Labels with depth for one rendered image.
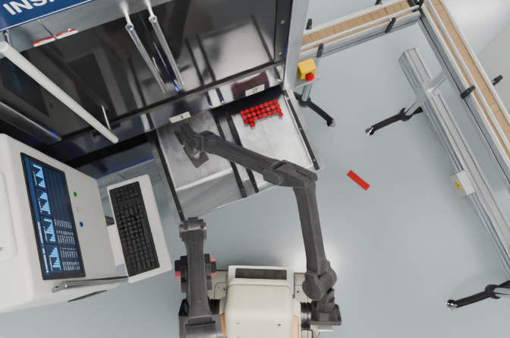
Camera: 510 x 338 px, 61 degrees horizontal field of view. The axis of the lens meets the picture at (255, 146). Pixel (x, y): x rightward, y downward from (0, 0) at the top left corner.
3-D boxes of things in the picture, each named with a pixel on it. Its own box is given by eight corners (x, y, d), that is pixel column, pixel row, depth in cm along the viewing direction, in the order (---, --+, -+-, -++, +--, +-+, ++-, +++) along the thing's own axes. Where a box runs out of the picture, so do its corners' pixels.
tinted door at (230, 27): (180, 93, 168) (137, 7, 111) (284, 56, 171) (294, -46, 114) (180, 95, 168) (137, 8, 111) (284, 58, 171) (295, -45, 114)
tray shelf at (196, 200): (143, 126, 201) (143, 125, 200) (284, 75, 207) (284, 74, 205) (176, 225, 190) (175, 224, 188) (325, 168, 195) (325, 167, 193)
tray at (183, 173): (153, 121, 200) (151, 118, 197) (206, 102, 202) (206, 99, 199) (176, 190, 192) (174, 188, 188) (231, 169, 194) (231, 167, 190)
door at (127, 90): (61, 136, 164) (-46, 68, 107) (178, 94, 168) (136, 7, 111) (61, 137, 164) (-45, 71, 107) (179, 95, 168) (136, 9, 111)
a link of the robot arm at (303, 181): (302, 172, 131) (319, 162, 138) (266, 170, 140) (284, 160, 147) (323, 304, 141) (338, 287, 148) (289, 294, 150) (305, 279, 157)
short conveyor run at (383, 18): (286, 74, 209) (288, 58, 194) (274, 46, 213) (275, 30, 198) (416, 26, 214) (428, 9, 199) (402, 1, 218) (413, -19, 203)
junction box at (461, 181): (448, 176, 234) (455, 173, 225) (457, 173, 234) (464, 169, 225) (459, 197, 231) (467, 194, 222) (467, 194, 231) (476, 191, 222)
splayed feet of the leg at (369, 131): (363, 127, 289) (367, 121, 276) (431, 102, 293) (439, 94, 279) (368, 138, 287) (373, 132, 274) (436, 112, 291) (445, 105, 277)
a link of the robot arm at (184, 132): (197, 144, 159) (214, 138, 165) (181, 119, 161) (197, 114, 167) (183, 160, 167) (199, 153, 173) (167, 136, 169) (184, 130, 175)
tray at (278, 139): (231, 117, 200) (231, 114, 196) (284, 98, 202) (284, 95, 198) (257, 186, 191) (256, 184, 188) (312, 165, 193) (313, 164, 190)
